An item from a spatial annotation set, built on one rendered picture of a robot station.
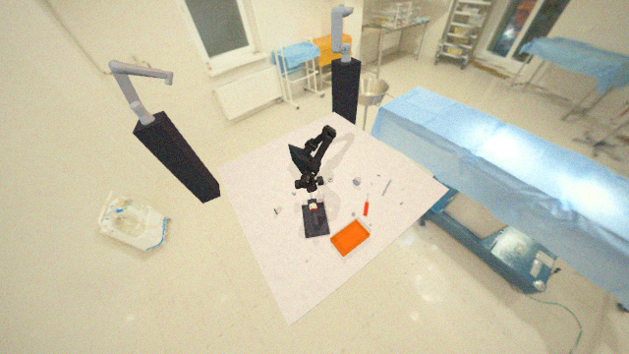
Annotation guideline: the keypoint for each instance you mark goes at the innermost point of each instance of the orange rectangular box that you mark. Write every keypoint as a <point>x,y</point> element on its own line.
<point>350,237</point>

